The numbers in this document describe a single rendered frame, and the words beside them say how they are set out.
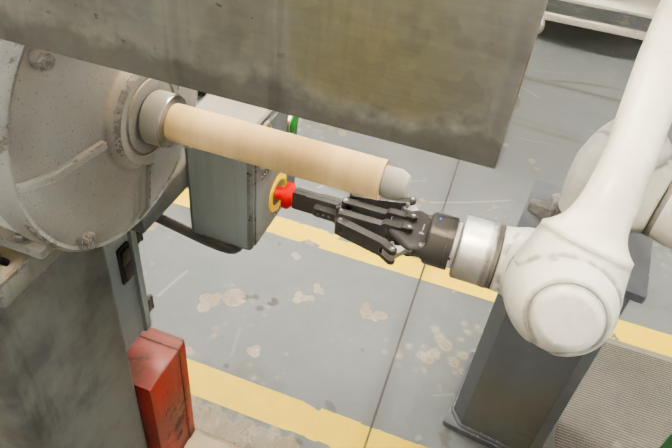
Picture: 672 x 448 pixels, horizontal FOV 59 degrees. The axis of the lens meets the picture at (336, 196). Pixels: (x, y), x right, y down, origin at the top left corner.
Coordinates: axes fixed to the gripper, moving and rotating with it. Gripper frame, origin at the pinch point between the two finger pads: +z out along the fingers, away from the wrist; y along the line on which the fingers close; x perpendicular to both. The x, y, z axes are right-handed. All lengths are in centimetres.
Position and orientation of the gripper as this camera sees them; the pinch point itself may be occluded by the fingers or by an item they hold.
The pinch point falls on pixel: (316, 204)
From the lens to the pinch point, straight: 85.3
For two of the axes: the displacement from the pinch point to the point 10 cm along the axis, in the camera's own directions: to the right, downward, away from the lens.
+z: -9.4, -2.7, 2.1
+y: 3.3, -5.7, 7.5
